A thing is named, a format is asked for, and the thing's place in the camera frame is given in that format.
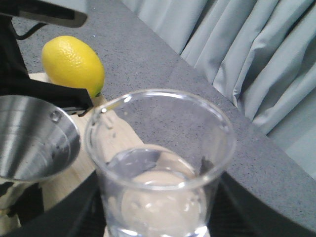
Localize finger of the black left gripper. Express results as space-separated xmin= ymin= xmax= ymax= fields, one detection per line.
xmin=0 ymin=181 xmax=43 ymax=226

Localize steel double jigger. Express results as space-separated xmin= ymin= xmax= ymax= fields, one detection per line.
xmin=0 ymin=95 xmax=81 ymax=215

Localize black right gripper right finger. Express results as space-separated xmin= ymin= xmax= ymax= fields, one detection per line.
xmin=209 ymin=172 xmax=316 ymax=237

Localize wooden cutting board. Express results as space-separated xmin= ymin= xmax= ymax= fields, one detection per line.
xmin=0 ymin=72 xmax=145 ymax=237

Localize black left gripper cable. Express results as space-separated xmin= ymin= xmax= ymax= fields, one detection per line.
xmin=14 ymin=22 xmax=46 ymax=40

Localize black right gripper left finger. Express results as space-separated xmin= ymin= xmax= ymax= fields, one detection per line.
xmin=6 ymin=172 xmax=106 ymax=237

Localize glass measuring beaker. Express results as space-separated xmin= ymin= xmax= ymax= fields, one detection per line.
xmin=85 ymin=89 xmax=236 ymax=237

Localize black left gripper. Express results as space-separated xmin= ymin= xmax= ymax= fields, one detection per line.
xmin=0 ymin=18 xmax=93 ymax=117

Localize yellow lemon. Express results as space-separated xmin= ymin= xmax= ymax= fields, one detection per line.
xmin=41 ymin=36 xmax=105 ymax=98

